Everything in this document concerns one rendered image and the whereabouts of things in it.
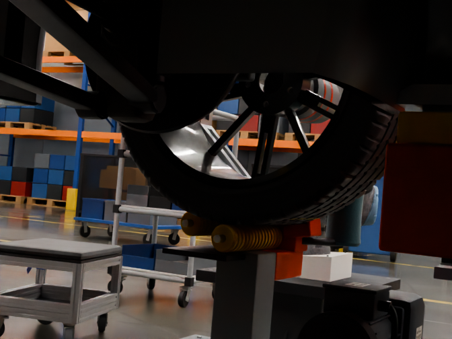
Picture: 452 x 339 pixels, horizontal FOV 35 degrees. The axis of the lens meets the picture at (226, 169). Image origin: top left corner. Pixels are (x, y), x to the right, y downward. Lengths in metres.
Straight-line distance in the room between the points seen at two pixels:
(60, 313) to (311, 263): 0.89
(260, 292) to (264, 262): 0.06
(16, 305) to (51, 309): 0.13
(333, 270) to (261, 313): 1.05
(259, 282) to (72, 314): 1.12
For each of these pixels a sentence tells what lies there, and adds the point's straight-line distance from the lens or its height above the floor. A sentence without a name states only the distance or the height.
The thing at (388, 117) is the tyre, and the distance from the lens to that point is 1.40.
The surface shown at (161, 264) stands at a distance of 3.69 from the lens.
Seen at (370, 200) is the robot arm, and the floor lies 0.60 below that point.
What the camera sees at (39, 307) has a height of 0.14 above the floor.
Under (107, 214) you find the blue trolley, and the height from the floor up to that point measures 0.26.
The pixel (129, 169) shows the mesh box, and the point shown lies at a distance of 10.21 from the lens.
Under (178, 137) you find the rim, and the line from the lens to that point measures 1.65.
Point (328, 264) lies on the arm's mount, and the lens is 2.58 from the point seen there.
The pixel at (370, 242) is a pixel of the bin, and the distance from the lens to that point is 7.72.
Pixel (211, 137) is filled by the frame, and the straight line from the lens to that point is 1.81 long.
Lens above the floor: 0.59
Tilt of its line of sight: 2 degrees up
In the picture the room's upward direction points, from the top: 5 degrees clockwise
